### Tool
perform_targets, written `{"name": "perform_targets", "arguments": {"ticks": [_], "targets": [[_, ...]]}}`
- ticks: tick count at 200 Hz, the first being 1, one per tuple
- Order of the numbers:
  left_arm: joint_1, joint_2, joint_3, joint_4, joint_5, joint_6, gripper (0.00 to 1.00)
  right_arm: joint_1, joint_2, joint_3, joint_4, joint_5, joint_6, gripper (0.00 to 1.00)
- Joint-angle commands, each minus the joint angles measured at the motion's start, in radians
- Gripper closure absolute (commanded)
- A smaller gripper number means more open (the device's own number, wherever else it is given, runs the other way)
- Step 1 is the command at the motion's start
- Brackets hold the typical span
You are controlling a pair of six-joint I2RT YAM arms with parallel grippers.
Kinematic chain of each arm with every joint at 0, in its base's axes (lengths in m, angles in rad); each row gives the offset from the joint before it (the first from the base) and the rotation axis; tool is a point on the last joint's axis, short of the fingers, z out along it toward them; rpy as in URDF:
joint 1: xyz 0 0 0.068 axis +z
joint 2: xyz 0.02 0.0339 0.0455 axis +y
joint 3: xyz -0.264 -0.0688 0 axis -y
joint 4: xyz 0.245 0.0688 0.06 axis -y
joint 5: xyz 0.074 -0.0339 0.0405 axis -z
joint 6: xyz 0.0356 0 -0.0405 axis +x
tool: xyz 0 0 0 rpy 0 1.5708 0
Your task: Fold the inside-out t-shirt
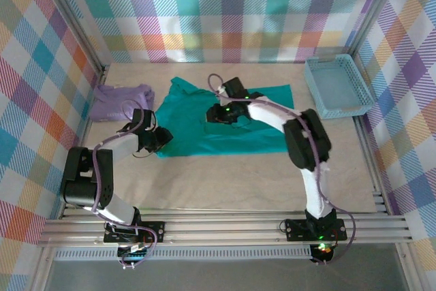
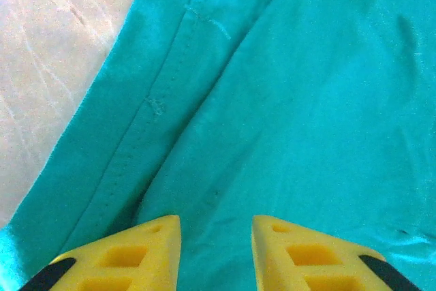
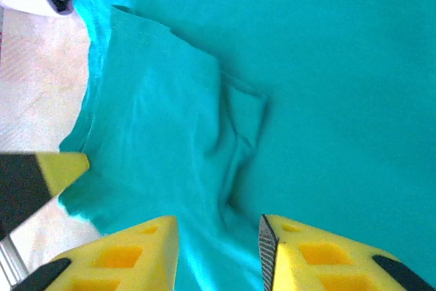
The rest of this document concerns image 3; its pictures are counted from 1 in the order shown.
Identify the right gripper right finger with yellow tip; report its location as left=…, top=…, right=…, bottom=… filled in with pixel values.
left=258, top=213, right=436, bottom=291

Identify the teal t-shirt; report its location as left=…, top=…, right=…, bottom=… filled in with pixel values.
left=57, top=0, right=436, bottom=291

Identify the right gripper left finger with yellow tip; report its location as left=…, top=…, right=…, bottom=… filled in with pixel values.
left=12, top=215, right=180, bottom=291

